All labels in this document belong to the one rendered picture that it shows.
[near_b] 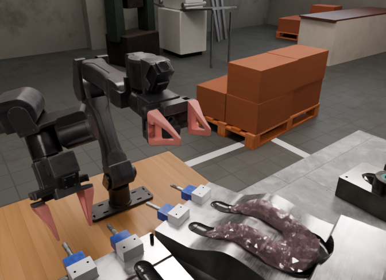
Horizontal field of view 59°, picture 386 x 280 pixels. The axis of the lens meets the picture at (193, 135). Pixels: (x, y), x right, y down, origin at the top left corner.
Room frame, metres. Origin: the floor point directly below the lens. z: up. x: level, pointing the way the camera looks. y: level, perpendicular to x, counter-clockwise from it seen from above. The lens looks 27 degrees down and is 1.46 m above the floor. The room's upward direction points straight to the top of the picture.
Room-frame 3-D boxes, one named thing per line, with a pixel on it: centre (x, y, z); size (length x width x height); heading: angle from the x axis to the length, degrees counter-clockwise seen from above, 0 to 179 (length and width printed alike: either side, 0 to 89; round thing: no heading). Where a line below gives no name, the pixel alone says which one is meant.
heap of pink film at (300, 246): (0.63, -0.17, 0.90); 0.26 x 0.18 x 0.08; 55
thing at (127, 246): (0.59, 0.17, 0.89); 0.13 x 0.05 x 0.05; 38
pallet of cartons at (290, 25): (7.54, -2.46, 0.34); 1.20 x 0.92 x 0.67; 35
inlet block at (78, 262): (0.53, 0.25, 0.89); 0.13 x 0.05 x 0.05; 38
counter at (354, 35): (6.13, -2.75, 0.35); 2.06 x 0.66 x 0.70; 125
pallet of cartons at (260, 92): (3.26, -0.68, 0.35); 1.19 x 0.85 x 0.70; 128
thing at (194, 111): (0.57, 0.01, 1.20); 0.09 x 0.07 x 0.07; 35
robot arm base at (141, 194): (0.84, 0.22, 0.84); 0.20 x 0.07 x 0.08; 125
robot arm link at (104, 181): (0.83, 0.22, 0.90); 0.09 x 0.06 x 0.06; 125
